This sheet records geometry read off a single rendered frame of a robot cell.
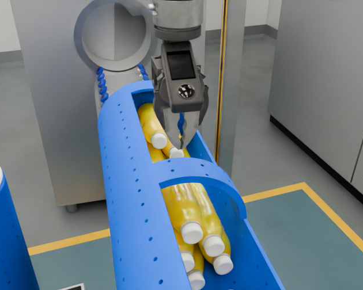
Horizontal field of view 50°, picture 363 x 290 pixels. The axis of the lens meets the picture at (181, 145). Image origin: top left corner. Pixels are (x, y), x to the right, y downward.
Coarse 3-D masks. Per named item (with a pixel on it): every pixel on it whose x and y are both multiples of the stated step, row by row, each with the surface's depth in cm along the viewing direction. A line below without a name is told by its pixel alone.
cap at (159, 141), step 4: (156, 136) 99; (160, 136) 99; (164, 136) 100; (152, 140) 100; (156, 140) 99; (160, 140) 100; (164, 140) 100; (152, 144) 100; (156, 144) 100; (160, 144) 100; (164, 144) 101; (156, 148) 101; (160, 148) 101
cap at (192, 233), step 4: (188, 224) 73; (192, 224) 73; (196, 224) 73; (184, 228) 73; (188, 228) 72; (192, 228) 72; (196, 228) 72; (200, 228) 73; (184, 232) 72; (188, 232) 72; (192, 232) 72; (196, 232) 72; (200, 232) 73; (184, 236) 72; (188, 236) 73; (192, 236) 73; (196, 236) 73; (200, 236) 73; (184, 240) 73; (188, 240) 73; (192, 240) 73; (196, 240) 74; (200, 240) 74
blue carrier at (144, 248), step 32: (128, 96) 104; (128, 128) 91; (128, 160) 82; (192, 160) 78; (128, 192) 75; (160, 192) 70; (224, 192) 93; (128, 224) 69; (160, 224) 64; (224, 224) 91; (128, 256) 64; (160, 256) 59; (256, 256) 77; (128, 288) 60; (160, 288) 55; (224, 288) 82; (256, 288) 76
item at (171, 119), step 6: (168, 108) 63; (168, 114) 63; (174, 114) 64; (168, 120) 64; (174, 120) 64; (168, 126) 65; (174, 126) 65; (168, 132) 65; (174, 132) 65; (168, 138) 66; (174, 138) 66; (174, 144) 67; (180, 144) 67
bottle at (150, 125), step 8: (144, 104) 113; (152, 104) 113; (144, 112) 109; (152, 112) 108; (144, 120) 106; (152, 120) 104; (144, 128) 104; (152, 128) 102; (160, 128) 102; (152, 136) 101
